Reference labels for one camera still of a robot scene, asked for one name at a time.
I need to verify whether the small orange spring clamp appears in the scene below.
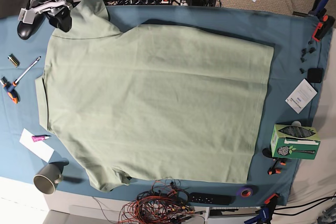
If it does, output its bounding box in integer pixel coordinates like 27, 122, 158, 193
267, 158, 287, 175

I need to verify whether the green cardboard box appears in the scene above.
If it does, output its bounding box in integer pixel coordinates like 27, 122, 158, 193
270, 124, 321, 160

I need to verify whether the blue black clamp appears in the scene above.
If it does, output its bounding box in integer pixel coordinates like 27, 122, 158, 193
308, 0, 329, 18

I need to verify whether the purple tape roll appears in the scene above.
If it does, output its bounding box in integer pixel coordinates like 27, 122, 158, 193
236, 185, 254, 198

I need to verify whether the white printed card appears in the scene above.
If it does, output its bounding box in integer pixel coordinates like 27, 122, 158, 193
285, 79, 317, 114

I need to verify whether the black computer mouse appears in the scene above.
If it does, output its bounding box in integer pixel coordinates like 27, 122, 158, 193
17, 14, 45, 40

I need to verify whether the orange black table clamp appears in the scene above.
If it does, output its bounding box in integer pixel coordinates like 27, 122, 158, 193
312, 15, 335, 42

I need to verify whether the red black wire bundle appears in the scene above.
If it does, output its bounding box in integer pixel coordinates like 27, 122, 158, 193
118, 179, 207, 224

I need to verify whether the white paper sheet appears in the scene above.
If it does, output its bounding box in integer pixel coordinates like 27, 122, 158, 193
19, 129, 54, 163

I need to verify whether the small green battery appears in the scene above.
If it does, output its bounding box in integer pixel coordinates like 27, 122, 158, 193
8, 54, 20, 68

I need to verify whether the black remote control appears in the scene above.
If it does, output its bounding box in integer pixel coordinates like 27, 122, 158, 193
188, 193, 233, 206

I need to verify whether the blue table cloth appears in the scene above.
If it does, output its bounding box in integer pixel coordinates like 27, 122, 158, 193
0, 5, 333, 207

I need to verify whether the pink glue tube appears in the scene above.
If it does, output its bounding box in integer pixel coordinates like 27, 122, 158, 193
31, 135, 50, 142

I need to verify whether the grey ceramic mug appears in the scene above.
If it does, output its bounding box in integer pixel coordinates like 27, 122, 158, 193
33, 163, 64, 195

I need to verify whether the right-arm white wrist camera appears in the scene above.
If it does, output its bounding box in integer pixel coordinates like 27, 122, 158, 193
18, 8, 36, 24

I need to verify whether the green T-shirt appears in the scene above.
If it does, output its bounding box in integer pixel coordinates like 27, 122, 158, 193
35, 0, 274, 192

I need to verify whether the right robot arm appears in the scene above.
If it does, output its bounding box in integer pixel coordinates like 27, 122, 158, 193
18, 0, 72, 32

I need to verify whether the black power strip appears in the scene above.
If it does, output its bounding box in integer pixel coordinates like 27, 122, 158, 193
104, 0, 181, 6

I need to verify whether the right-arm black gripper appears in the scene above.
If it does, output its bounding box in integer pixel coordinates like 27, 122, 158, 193
46, 7, 72, 32

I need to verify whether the black square box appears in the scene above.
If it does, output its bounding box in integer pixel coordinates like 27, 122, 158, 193
307, 68, 324, 83

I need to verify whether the blue orange bar clamp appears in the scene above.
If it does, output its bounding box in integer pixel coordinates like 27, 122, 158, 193
244, 193, 280, 224

